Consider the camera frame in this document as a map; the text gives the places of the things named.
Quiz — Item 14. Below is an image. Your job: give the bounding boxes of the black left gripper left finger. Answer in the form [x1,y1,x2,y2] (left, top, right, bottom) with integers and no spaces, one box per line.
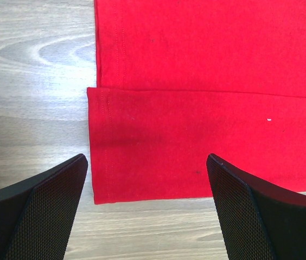
[0,154,88,259]

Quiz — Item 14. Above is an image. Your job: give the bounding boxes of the red t shirt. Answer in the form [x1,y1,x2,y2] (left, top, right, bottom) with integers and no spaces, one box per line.
[87,1,306,204]

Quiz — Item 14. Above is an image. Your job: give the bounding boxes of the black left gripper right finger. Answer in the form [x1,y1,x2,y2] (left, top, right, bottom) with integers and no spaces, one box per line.
[207,154,306,259]

